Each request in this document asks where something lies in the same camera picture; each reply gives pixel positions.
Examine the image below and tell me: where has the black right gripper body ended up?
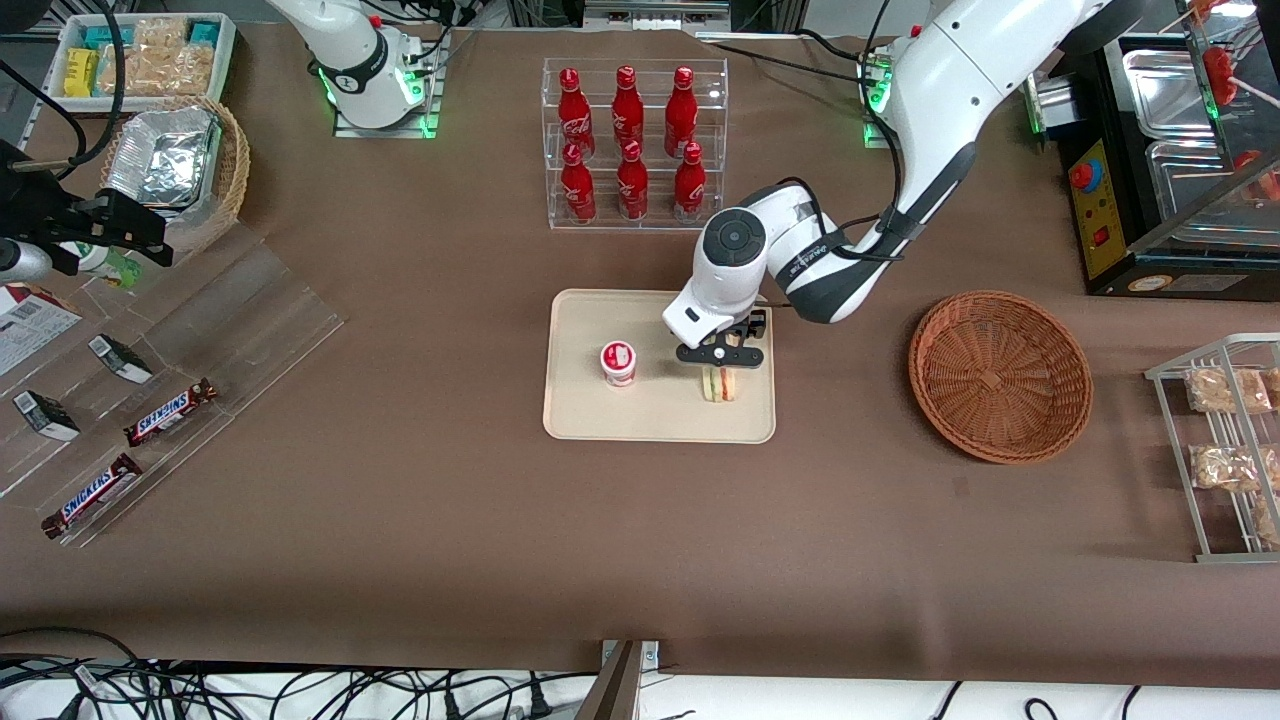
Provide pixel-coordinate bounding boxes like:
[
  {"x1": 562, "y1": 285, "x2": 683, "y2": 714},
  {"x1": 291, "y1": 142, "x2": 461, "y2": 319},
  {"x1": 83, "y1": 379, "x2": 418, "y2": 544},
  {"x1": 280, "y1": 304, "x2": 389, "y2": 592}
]
[{"x1": 0, "y1": 140, "x2": 101, "y2": 246}]

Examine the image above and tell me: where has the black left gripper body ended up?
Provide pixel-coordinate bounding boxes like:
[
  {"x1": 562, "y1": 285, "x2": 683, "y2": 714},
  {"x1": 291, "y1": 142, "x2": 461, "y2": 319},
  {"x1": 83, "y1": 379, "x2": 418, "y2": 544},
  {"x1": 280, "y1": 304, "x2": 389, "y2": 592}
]
[{"x1": 718, "y1": 308, "x2": 772, "y2": 351}]

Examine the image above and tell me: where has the aluminium foil tray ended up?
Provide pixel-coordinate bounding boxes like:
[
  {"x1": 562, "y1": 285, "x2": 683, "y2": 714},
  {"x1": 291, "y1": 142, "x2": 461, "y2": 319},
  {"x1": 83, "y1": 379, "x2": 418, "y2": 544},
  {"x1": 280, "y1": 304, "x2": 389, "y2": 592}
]
[{"x1": 104, "y1": 106, "x2": 222, "y2": 211}]

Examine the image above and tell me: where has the beige plastic tray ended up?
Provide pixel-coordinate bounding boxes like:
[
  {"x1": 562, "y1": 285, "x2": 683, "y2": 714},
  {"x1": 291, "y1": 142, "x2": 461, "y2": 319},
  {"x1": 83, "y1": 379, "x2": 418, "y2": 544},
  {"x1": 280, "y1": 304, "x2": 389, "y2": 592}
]
[{"x1": 542, "y1": 289, "x2": 777, "y2": 445}]

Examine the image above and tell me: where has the deep light wicker basket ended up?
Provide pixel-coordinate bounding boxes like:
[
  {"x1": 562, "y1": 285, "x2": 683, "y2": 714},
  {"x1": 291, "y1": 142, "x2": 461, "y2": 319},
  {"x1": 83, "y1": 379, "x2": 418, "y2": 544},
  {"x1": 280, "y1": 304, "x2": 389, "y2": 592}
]
[{"x1": 98, "y1": 94, "x2": 252, "y2": 257}]

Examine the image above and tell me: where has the shallow brown wicker basket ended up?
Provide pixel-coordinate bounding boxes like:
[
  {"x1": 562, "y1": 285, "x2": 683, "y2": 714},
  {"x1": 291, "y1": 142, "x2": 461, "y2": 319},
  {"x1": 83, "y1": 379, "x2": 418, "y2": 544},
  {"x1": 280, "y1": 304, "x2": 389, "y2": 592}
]
[{"x1": 908, "y1": 290, "x2": 1094, "y2": 466}]

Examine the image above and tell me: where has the green white plastic bottle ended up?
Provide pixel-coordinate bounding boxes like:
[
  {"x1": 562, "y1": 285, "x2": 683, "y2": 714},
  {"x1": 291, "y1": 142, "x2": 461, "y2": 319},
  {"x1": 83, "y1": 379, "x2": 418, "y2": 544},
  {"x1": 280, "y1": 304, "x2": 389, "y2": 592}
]
[{"x1": 58, "y1": 240, "x2": 143, "y2": 290}]

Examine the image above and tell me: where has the cardboard box with barcode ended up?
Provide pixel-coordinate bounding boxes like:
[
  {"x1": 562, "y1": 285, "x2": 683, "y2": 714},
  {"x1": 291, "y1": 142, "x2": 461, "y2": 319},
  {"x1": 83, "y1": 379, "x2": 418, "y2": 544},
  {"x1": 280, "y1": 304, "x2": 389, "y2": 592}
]
[{"x1": 0, "y1": 283, "x2": 84, "y2": 378}]

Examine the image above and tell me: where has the small black white box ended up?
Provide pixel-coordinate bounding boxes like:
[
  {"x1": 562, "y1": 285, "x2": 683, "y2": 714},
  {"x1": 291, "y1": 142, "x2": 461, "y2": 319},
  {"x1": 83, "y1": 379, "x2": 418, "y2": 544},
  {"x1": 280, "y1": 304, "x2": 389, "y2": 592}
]
[
  {"x1": 12, "y1": 390, "x2": 81, "y2": 443},
  {"x1": 88, "y1": 334, "x2": 154, "y2": 385}
]

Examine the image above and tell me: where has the yellow snack packet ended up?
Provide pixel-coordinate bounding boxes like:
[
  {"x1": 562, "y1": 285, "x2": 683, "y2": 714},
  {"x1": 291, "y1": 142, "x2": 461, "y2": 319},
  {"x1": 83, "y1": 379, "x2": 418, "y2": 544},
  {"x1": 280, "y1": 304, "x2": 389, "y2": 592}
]
[{"x1": 64, "y1": 47, "x2": 100, "y2": 99}]

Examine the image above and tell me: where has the clear acrylic stepped display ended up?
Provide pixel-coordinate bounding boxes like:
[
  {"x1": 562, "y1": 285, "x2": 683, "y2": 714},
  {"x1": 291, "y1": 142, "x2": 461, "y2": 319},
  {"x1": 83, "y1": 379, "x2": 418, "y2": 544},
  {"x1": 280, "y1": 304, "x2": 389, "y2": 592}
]
[{"x1": 0, "y1": 218, "x2": 347, "y2": 550}]

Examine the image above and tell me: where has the red cola bottle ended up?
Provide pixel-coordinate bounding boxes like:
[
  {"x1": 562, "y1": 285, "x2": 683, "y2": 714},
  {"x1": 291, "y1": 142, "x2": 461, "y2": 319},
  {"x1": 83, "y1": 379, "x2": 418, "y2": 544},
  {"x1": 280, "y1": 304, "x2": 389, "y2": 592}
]
[
  {"x1": 673, "y1": 141, "x2": 707, "y2": 224},
  {"x1": 560, "y1": 142, "x2": 598, "y2": 225},
  {"x1": 664, "y1": 66, "x2": 699, "y2": 157},
  {"x1": 610, "y1": 65, "x2": 646, "y2": 151},
  {"x1": 616, "y1": 140, "x2": 650, "y2": 222},
  {"x1": 556, "y1": 67, "x2": 597, "y2": 161}
]

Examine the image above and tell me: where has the clear bag of crackers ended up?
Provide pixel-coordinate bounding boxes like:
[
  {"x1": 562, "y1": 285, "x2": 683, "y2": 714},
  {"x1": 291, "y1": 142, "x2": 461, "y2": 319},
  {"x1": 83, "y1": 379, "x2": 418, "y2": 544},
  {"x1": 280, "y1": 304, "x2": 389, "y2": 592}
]
[
  {"x1": 130, "y1": 17, "x2": 191, "y2": 51},
  {"x1": 98, "y1": 44, "x2": 217, "y2": 98}
]

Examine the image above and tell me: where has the clear acrylic bottle rack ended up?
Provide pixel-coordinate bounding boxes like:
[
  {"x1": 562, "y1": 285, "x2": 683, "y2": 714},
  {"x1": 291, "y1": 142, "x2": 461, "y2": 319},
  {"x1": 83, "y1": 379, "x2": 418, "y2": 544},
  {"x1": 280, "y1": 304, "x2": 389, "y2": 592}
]
[{"x1": 541, "y1": 57, "x2": 730, "y2": 234}]

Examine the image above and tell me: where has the brown Snickers bar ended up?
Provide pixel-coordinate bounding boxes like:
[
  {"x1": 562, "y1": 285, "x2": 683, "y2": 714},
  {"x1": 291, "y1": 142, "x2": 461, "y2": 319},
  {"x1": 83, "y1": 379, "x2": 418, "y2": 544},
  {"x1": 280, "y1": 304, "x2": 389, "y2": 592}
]
[
  {"x1": 41, "y1": 453, "x2": 143, "y2": 541},
  {"x1": 123, "y1": 378, "x2": 218, "y2": 448}
]

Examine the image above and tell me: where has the white plastic bin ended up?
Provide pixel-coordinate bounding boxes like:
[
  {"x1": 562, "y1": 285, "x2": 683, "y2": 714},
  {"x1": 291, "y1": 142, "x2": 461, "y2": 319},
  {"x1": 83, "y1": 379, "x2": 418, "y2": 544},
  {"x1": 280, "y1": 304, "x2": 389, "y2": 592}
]
[{"x1": 45, "y1": 12, "x2": 239, "y2": 103}]

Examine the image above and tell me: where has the brown table cover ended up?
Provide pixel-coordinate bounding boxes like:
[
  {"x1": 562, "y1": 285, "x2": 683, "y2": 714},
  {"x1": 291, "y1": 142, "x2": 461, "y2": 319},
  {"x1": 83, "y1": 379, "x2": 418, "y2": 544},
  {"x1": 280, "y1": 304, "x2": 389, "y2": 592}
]
[{"x1": 0, "y1": 20, "x2": 1280, "y2": 691}]

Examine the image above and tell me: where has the black food warmer machine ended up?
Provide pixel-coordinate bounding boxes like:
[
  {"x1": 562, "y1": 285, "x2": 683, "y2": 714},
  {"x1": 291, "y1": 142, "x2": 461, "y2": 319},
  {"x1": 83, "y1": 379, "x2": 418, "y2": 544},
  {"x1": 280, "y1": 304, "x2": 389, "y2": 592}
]
[{"x1": 1025, "y1": 0, "x2": 1280, "y2": 298}]

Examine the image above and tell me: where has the steel food pan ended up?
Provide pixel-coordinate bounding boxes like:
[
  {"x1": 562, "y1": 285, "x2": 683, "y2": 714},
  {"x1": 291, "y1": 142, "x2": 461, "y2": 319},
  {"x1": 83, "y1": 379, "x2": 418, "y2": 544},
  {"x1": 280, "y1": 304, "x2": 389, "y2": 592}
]
[
  {"x1": 1121, "y1": 49, "x2": 1217, "y2": 140},
  {"x1": 1145, "y1": 139, "x2": 1280, "y2": 219}
]

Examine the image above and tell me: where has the red food skewer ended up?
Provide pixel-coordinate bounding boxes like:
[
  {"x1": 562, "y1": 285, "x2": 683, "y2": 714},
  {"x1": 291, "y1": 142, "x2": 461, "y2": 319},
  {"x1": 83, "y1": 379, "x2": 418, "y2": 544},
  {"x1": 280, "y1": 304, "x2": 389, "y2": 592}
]
[{"x1": 1200, "y1": 44, "x2": 1280, "y2": 109}]

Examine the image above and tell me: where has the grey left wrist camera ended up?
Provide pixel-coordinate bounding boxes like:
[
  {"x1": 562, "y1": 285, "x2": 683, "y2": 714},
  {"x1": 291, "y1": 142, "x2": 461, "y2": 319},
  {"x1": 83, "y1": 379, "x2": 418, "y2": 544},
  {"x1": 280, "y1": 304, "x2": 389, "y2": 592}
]
[{"x1": 661, "y1": 284, "x2": 743, "y2": 352}]

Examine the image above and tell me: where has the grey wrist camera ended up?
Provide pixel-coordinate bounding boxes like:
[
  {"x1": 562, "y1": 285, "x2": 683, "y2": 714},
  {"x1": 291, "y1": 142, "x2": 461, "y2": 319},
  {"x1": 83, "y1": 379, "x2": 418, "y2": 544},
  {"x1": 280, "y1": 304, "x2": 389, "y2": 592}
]
[
  {"x1": 661, "y1": 284, "x2": 743, "y2": 352},
  {"x1": 0, "y1": 238, "x2": 53, "y2": 285}
]

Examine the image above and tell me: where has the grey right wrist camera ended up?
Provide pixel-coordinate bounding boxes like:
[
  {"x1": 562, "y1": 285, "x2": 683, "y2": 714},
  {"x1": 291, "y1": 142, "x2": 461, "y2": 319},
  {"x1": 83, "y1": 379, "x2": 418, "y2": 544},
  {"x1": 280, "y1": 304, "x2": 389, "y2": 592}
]
[{"x1": 0, "y1": 238, "x2": 53, "y2": 285}]

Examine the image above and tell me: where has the small metal bracket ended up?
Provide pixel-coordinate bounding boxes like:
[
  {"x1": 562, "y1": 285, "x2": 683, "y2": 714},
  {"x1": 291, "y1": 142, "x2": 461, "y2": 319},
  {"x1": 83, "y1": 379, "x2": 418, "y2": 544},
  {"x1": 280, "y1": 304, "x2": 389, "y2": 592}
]
[{"x1": 600, "y1": 639, "x2": 662, "y2": 669}]

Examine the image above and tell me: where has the aluminium frame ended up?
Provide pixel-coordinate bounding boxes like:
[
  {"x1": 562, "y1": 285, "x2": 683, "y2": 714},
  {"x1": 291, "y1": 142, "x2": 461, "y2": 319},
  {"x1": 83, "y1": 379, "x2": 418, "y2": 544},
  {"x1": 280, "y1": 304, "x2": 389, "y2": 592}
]
[{"x1": 582, "y1": 0, "x2": 733, "y2": 29}]

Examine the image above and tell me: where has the dark metal post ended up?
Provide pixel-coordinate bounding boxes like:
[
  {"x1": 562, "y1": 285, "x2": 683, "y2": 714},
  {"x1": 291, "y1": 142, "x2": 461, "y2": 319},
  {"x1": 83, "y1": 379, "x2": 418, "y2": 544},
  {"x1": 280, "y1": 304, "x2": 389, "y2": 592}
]
[{"x1": 574, "y1": 641, "x2": 642, "y2": 720}]

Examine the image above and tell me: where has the grey wire rack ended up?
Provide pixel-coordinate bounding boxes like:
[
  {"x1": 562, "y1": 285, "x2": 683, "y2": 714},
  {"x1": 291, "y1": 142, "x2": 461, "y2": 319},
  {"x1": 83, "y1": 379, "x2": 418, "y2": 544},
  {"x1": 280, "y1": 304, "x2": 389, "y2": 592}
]
[{"x1": 1144, "y1": 334, "x2": 1280, "y2": 565}]

